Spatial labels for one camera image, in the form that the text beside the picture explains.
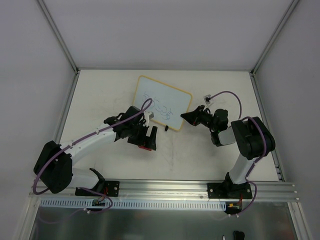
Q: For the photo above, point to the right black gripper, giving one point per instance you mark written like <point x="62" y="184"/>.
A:
<point x="198" y="117"/>

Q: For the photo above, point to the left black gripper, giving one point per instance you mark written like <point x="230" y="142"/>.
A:
<point x="141" y="137"/>

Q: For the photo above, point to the red black whiteboard eraser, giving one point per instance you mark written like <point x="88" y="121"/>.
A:
<point x="145" y="148"/>

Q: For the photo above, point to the yellow framed whiteboard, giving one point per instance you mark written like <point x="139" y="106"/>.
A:
<point x="168" y="102"/>

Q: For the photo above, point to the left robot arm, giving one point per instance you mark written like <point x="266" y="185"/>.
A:
<point x="55" y="168"/>

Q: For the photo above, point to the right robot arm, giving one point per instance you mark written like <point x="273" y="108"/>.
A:
<point x="254" y="142"/>

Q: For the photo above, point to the black object bottom edge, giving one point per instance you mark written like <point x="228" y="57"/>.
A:
<point x="238" y="235"/>

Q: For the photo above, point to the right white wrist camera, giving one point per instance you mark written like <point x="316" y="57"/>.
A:
<point x="207" y="100"/>

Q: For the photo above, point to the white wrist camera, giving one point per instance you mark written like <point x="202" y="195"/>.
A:
<point x="148" y="115"/>
<point x="207" y="100"/>

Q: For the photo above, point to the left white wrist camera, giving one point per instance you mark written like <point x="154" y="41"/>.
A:
<point x="148" y="115"/>

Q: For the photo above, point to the aluminium mounting rail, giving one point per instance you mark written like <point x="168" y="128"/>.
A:
<point x="186" y="190"/>

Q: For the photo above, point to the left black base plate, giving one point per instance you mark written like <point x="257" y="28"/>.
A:
<point x="110" y="187"/>

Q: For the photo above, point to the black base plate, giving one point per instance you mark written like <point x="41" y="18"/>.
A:
<point x="110" y="187"/>
<point x="234" y="191"/>

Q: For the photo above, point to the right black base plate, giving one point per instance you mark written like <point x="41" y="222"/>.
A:
<point x="234" y="191"/>

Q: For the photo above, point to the white slotted cable duct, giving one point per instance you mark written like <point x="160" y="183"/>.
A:
<point x="134" y="204"/>

